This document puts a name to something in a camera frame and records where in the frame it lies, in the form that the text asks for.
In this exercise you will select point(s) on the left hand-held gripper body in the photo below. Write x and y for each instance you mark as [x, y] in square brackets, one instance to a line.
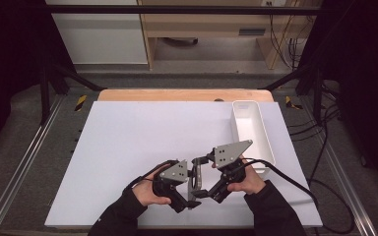
[174, 172]

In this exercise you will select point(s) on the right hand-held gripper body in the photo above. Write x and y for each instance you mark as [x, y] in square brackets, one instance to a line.
[231, 152]

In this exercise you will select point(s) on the black phone case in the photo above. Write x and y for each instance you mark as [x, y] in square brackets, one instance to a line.
[195, 179]

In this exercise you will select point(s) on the white plastic bin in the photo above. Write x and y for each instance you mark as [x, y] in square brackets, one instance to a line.
[251, 131]

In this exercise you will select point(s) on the person's left hand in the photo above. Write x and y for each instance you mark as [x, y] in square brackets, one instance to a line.
[144, 193]

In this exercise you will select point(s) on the person's right hand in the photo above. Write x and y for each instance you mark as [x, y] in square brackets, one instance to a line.
[251, 183]

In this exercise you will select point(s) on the yellow black tape marker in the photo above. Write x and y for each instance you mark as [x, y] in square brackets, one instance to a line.
[292, 103]
[80, 103]

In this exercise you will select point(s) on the black metal stand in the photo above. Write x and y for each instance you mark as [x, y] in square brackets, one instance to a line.
[305, 78]
[60, 78]

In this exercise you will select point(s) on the light wooden desk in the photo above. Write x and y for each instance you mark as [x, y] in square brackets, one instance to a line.
[210, 26]

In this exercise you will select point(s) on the white cabinet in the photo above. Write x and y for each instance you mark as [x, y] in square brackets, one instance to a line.
[101, 36]

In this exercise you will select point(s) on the black curtain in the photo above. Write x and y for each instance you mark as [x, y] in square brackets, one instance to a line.
[364, 65]
[10, 49]

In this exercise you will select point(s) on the aluminium floor rail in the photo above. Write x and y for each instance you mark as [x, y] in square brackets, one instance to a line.
[347, 183]
[19, 164]

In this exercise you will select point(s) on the black horizontal frame bar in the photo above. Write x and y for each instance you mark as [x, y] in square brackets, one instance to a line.
[177, 10]

